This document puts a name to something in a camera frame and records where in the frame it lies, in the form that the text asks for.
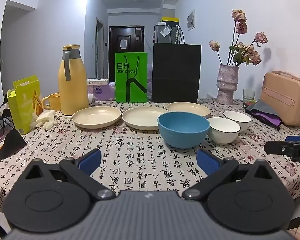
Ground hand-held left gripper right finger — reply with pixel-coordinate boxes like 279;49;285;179
182;148;275;202

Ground dried pink roses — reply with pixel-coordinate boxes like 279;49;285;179
209;9;268;67

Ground grey refrigerator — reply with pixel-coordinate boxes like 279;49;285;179
154;24;180;44

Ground red black small box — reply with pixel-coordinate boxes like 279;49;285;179
242;99;257;110

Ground grey interior door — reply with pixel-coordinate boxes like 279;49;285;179
96;17;105;78

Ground purple tissue pack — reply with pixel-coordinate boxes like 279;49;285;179
87;82;116;102

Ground black flat tool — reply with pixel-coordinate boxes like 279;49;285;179
0;129;28;165

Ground green paper bag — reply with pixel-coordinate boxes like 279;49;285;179
115;52;148;103

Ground calligraphy print tablecloth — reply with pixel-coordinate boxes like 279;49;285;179
0;97;300;213

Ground yellow thermos jug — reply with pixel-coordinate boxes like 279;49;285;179
58;44;90;116

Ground clear drinking glass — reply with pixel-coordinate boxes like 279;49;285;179
243;89;256;103

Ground black paper bag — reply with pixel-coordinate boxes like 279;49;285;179
152;25;202;104

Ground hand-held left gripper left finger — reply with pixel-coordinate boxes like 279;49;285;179
25;148;116;202

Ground white bowl black rim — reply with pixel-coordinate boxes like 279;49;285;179
207;117;241;145
223;111;252;133

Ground white rubber gloves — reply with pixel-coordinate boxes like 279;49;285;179
30;109;58;130

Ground grey purple pouch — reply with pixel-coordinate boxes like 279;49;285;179
245;99;283;131

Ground dark entrance door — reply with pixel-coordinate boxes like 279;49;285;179
109;25;145;65

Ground yellow-green snack box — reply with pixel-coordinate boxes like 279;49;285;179
7;75;44;135

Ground blue bowl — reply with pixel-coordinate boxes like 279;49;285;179
157;112;211;149

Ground pink hard case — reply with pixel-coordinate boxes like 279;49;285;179
260;70;300;127

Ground cream plate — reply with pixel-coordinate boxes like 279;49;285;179
72;106;122;129
166;102;211;119
122;106;169;131

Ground flat white box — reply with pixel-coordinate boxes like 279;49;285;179
87;78;110;85

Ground yellow mug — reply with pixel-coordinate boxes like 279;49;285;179
42;92;62;112

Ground framed wall picture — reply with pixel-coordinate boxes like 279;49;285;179
187;9;196;31

